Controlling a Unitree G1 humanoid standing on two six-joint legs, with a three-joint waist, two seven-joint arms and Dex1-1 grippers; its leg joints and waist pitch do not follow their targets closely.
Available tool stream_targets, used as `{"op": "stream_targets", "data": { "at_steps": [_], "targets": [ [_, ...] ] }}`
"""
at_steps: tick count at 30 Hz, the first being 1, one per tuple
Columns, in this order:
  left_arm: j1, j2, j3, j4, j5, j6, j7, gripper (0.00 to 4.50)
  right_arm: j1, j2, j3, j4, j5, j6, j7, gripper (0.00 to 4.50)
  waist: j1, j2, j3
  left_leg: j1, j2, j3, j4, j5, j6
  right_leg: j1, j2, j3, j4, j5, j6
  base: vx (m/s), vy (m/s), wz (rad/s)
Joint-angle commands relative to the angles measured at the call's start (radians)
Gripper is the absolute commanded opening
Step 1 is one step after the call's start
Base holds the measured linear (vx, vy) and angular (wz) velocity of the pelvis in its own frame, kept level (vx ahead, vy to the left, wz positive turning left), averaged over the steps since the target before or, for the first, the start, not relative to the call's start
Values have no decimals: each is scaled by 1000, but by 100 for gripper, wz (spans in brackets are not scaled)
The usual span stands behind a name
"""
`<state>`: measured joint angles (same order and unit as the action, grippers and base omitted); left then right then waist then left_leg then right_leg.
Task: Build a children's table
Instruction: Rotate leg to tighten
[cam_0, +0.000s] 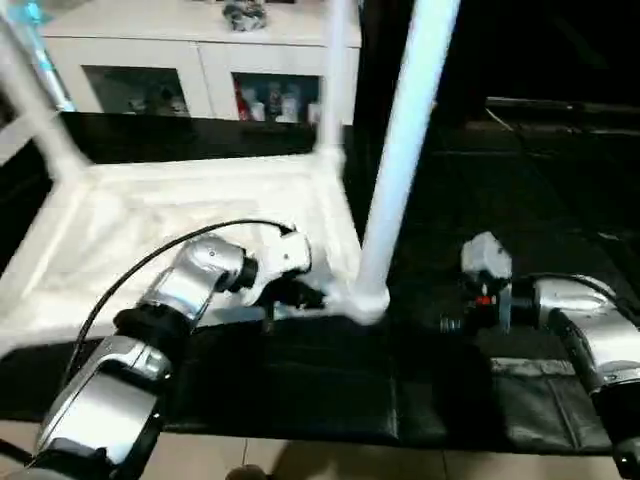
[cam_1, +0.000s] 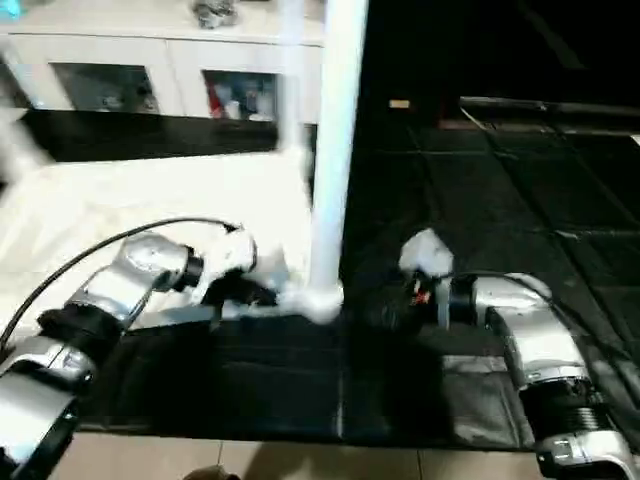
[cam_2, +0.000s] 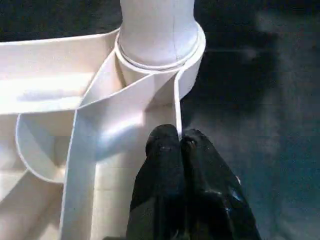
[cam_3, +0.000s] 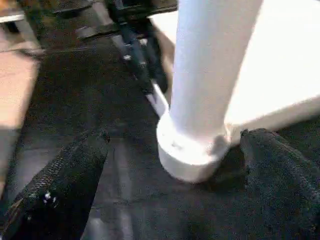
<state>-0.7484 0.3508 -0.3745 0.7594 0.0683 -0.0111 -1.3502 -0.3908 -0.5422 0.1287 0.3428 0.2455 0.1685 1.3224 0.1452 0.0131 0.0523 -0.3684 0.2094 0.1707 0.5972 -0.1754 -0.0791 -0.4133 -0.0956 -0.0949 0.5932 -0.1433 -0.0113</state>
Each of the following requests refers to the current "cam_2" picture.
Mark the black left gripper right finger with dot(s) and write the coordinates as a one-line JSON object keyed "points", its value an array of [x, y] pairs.
{"points": [[215, 200]]}

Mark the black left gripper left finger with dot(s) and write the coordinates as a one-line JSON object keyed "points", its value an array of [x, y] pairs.
{"points": [[160, 190]]}

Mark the white plastic table top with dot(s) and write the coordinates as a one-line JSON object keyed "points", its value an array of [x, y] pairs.
{"points": [[60, 90]]}

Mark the white plastic table leg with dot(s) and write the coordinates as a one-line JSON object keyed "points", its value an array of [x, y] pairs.
{"points": [[157, 30]]}

